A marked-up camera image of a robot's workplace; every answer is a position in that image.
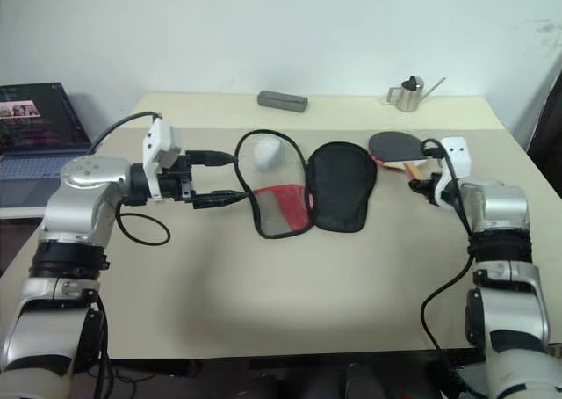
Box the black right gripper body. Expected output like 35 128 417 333
415 172 443 207

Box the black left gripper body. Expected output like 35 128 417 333
160 150 197 205

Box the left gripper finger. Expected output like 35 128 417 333
191 189 249 211
186 149 235 169

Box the table tennis paddle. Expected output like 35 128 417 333
367 130 440 182

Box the black red paddle case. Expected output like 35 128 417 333
234 128 380 241

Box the pale round zipper tag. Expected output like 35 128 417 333
253 137 283 173

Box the small metal watering can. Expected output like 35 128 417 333
385 76 449 113

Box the grey oblong pouch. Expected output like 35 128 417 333
257 90 310 115

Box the black fabric object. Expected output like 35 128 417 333
525 71 562 177

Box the open blue laptop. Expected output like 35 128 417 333
0 81 97 208

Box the white side desk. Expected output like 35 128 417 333
0 204 50 221

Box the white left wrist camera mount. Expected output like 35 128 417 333
142 117 182 202

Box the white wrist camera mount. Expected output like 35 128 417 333
142 117 182 202
432 136 472 207

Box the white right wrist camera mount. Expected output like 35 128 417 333
432 136 472 207

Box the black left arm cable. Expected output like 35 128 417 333
87 112 172 246

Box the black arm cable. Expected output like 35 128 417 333
419 138 488 398
87 112 172 246

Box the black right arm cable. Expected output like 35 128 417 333
419 138 488 398

